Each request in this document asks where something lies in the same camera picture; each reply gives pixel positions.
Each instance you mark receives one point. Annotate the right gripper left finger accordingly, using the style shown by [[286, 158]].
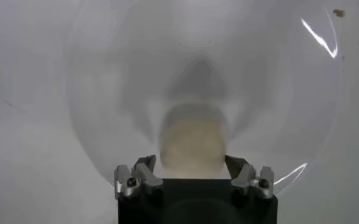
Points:
[[148, 179]]

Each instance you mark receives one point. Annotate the white round plate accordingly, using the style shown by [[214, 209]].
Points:
[[106, 91]]

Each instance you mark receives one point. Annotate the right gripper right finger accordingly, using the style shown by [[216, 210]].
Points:
[[243, 179]]

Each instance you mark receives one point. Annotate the white steamed baozi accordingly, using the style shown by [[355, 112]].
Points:
[[193, 146]]

